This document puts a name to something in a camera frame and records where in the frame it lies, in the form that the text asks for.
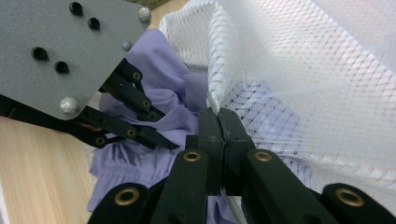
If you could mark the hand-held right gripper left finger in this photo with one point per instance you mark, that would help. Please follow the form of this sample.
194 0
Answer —
199 161

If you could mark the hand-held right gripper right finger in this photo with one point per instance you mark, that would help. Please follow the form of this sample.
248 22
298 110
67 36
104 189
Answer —
249 168

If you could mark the purple cloth garment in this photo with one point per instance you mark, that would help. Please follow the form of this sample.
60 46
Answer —
168 81

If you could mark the white mesh laundry bag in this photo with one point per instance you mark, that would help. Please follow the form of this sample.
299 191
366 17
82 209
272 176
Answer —
295 62

